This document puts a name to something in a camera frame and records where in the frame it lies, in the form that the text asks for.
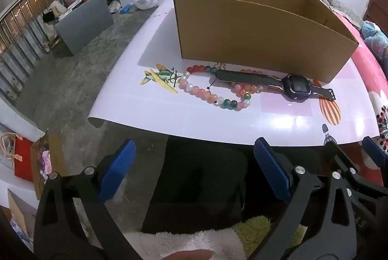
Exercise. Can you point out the small gold charm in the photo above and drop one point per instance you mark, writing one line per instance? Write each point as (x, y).
(222, 66)

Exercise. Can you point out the small tilted cardboard box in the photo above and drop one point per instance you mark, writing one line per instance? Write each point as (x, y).
(18, 211)

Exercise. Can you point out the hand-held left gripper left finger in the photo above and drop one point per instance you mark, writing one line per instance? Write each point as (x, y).
(116, 169)

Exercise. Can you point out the brown cardboard box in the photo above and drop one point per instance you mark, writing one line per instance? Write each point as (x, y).
(257, 35)

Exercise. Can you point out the green fluffy cloth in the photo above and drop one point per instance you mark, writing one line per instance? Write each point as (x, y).
(263, 229)

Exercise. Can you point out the grey flat panel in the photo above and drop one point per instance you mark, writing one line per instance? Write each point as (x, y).
(85, 26)

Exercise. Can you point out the white fluffy cloth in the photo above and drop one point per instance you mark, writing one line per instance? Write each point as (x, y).
(182, 240)

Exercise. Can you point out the metal folding gate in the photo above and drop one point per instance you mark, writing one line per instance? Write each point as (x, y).
(21, 35)

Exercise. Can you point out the red paper bag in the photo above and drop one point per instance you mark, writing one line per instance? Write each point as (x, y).
(24, 160)

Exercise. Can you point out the black smartwatch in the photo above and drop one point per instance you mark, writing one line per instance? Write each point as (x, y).
(295, 87)

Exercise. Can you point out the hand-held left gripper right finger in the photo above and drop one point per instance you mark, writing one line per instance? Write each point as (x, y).
(272, 169)

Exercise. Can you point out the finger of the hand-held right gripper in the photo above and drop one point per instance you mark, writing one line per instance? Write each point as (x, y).
(376, 149)
(351, 179)

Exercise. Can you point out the open cardboard box with clutter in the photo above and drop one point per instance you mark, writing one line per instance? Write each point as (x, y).
(56, 153)

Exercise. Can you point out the brown wooden door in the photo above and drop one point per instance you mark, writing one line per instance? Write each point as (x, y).
(379, 5)

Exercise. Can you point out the grey quilted blanket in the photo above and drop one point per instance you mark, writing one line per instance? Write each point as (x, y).
(336, 5)

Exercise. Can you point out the blue plastic packet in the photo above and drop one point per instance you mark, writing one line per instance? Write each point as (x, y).
(125, 9)

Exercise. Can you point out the blue floral blanket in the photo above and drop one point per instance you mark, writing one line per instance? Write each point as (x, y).
(376, 35)

